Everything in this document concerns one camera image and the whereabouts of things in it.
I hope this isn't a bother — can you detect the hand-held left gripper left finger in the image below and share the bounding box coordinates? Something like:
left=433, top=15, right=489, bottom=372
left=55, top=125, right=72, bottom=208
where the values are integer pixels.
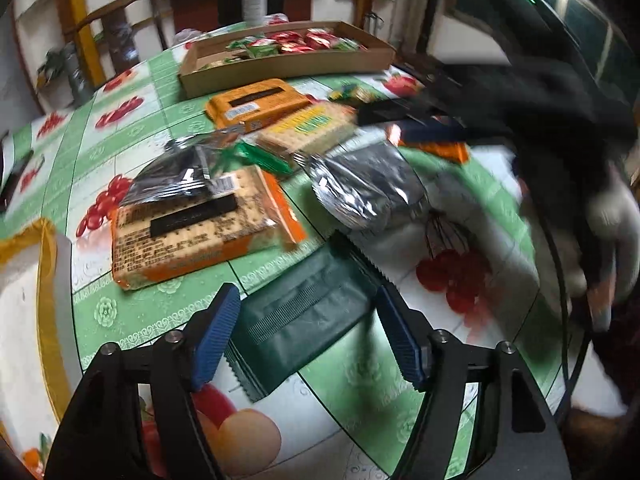
left=44, top=282, right=242, bottom=480

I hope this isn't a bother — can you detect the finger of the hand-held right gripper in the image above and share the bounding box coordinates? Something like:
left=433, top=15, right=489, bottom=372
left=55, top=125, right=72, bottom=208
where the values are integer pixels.
left=400, top=121, right=472, bottom=145
left=357, top=99, right=431, bottom=127

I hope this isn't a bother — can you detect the silver foil snack packet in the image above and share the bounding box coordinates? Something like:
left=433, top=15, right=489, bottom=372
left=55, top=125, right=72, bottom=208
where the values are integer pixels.
left=306, top=142, right=432, bottom=232

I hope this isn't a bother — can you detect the yellow label cracker packet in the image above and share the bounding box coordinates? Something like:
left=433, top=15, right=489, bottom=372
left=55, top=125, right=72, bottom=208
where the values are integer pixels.
left=256, top=101, right=359, bottom=157

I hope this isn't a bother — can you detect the person's right hand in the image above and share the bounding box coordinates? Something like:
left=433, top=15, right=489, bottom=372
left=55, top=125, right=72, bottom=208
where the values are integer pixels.
left=565, top=160, right=640, bottom=333

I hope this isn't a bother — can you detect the dark green snack packet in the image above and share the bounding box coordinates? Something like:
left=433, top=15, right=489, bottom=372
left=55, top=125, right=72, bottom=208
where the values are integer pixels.
left=227, top=232, right=396, bottom=403

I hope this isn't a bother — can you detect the brown cardboard box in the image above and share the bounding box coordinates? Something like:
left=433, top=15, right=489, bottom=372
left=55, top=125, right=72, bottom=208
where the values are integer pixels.
left=179, top=20, right=397, bottom=99

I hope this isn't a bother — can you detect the orange packet with black bar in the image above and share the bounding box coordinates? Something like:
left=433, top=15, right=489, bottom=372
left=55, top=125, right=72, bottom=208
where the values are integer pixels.
left=205, top=78, right=312, bottom=132

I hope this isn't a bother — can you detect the dark foil snack packet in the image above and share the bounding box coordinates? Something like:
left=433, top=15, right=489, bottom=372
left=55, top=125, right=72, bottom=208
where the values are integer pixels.
left=121, top=135, right=241, bottom=207

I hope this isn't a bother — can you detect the pile of red green candies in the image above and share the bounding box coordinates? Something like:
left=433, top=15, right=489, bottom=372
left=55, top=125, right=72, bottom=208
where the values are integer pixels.
left=197, top=27, right=368, bottom=68

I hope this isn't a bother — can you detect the wooden chair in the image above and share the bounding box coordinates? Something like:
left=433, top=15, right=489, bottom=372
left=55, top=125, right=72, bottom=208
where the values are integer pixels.
left=62, top=0, right=168, bottom=68

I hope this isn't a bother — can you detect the window with dark frame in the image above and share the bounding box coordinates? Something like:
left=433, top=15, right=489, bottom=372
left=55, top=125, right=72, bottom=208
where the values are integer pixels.
left=445, top=0, right=640, bottom=106

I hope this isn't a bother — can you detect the large orange cracker packet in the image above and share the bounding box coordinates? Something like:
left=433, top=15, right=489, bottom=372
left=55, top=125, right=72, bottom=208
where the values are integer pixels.
left=111, top=166, right=307, bottom=292

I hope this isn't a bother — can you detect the green fruit print tablecloth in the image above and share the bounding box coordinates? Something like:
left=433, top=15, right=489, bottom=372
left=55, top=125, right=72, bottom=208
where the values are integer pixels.
left=0, top=20, right=576, bottom=480

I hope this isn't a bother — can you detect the plain orange snack packet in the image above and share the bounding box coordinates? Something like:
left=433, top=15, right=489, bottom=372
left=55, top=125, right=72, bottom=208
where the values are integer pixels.
left=385, top=117, right=472, bottom=164

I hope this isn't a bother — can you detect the black phone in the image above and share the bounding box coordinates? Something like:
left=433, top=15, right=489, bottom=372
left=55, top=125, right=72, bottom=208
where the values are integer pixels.
left=0, top=149, right=35, bottom=212

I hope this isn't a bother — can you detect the small green candy wrapper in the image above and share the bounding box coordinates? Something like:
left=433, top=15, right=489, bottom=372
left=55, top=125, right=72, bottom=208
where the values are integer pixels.
left=327, top=84, right=373, bottom=106

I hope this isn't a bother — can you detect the white tray with yellow rim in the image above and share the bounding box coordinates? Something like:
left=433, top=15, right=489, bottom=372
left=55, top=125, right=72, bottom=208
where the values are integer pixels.
left=0, top=219, right=84, bottom=463

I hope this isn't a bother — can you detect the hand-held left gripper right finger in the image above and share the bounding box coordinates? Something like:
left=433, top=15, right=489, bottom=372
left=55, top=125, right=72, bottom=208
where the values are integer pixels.
left=375, top=284, right=573, bottom=480

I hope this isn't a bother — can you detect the black cable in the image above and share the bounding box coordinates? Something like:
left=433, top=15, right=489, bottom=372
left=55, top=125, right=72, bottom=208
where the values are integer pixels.
left=530, top=200, right=608, bottom=426

